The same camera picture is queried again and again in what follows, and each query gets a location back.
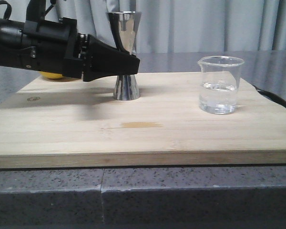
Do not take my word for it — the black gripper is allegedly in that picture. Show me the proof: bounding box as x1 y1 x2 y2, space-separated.
20 18 140 82

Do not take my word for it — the steel hourglass jigger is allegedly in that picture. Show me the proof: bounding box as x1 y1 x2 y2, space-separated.
107 11 141 101

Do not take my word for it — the clear glass beaker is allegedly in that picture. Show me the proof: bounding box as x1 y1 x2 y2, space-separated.
198 55 245 115

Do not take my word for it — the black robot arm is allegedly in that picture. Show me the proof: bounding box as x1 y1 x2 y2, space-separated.
0 0 140 82

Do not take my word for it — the yellow lemon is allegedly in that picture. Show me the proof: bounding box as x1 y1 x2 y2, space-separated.
40 72 63 80

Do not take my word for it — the grey curtain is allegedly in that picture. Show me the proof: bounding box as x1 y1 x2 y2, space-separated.
0 0 286 67

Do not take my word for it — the light wooden cutting board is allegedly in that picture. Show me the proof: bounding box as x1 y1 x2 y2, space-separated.
0 73 286 168

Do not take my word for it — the black cable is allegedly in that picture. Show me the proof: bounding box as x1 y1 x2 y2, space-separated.
251 84 286 113

